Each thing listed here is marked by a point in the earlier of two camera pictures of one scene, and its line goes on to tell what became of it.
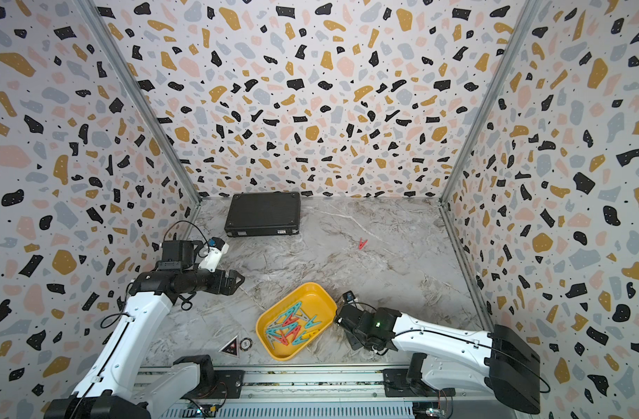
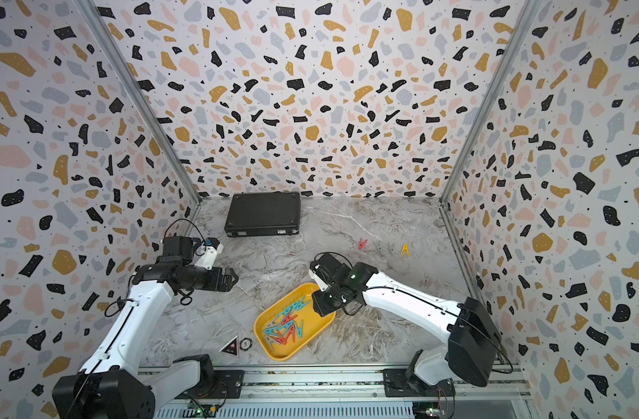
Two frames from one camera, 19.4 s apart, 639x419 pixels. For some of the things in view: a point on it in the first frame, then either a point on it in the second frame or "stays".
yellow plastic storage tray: (295, 320) stays
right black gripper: (353, 345) -> (319, 305)
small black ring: (245, 344) stays
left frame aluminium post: (98, 24) stays
